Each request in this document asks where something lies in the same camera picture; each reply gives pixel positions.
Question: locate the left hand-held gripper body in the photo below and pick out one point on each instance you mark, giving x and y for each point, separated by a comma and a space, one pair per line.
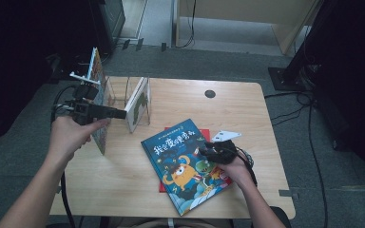
84, 109

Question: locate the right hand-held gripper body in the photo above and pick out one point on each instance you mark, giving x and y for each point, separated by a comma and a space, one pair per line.
221, 152

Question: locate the red picture book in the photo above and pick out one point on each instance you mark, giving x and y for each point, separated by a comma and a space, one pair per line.
204, 134

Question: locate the clear acrylic book rack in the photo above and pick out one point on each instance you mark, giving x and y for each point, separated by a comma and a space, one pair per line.
130, 95

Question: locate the white caterpillar picture book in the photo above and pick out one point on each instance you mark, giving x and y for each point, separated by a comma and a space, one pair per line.
138, 106

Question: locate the blue monster picture book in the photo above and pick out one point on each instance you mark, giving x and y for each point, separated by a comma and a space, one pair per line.
183, 167

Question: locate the colourful monsters picture book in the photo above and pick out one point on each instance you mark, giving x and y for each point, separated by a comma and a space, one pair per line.
99, 76

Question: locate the person's right hand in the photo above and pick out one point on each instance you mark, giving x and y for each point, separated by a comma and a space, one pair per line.
236, 172

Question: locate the person's left hand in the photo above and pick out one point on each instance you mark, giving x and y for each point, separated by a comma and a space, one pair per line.
68, 137

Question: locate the black floor tape strip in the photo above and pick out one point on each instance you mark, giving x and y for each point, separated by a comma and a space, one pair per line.
139, 44
163, 47
125, 44

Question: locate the black equipment case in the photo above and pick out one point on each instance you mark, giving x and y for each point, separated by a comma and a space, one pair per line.
107, 25

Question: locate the black chair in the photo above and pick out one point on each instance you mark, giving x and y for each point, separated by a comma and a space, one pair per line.
282, 217

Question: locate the black stand base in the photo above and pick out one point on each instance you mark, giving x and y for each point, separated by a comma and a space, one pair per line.
282, 79

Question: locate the light wooden cabinet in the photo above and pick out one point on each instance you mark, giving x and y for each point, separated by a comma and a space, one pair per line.
234, 12

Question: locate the dark curtain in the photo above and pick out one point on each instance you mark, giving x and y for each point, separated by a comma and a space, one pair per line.
355, 79

